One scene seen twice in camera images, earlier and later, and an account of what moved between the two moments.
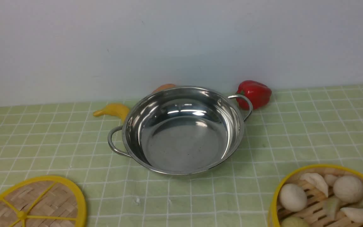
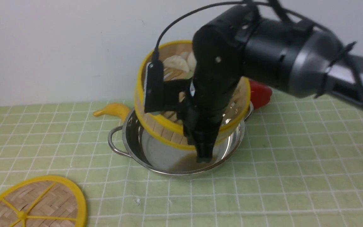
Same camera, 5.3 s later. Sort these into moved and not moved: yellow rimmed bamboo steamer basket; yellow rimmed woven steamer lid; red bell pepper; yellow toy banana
Moved: yellow rimmed bamboo steamer basket
Not moved: red bell pepper; yellow rimmed woven steamer lid; yellow toy banana
